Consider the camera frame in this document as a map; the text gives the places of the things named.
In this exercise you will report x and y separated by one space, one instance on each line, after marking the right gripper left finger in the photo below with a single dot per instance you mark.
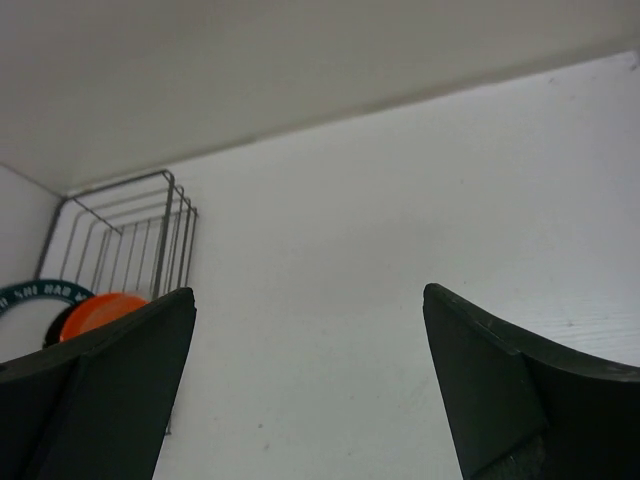
97 406

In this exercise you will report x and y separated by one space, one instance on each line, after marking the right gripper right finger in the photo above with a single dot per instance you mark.
521 406

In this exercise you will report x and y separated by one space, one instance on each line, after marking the orange plate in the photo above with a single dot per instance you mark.
98 311

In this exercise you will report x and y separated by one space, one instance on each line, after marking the grey wire dish rack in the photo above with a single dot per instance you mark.
133 236

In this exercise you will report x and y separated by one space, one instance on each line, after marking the black plate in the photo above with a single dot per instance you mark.
52 335

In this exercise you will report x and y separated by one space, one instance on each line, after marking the white plate dark rim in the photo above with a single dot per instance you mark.
42 289

